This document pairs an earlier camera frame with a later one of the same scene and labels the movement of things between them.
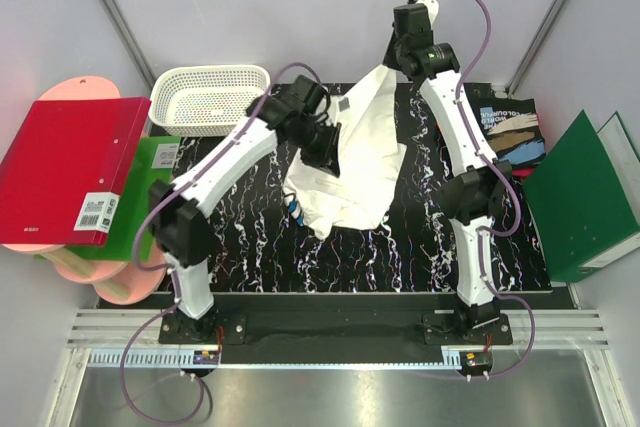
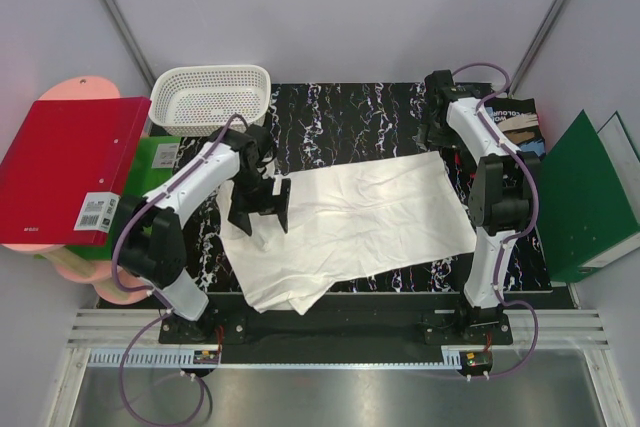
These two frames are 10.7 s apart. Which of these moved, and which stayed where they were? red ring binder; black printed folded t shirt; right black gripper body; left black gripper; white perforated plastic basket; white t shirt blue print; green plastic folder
Moved: right black gripper body; white t shirt blue print; left black gripper
Stayed: green plastic folder; black printed folded t shirt; white perforated plastic basket; red ring binder
